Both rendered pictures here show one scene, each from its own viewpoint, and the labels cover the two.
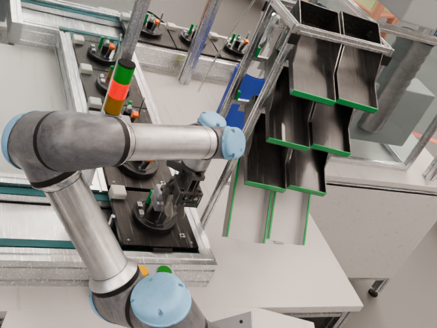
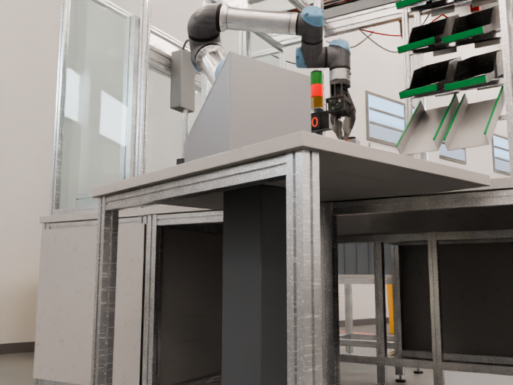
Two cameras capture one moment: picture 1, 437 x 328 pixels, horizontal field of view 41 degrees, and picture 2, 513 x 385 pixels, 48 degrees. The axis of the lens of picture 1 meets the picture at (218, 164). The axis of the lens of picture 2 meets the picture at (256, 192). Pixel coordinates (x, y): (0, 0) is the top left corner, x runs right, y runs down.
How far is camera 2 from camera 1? 2.18 m
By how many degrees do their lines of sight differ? 73
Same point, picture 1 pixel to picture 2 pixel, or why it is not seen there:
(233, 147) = (307, 11)
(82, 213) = (213, 63)
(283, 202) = (472, 124)
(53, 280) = not seen: hidden behind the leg
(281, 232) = (469, 140)
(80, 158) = (195, 17)
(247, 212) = (428, 136)
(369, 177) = not seen: outside the picture
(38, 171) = (194, 50)
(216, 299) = not seen: hidden behind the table
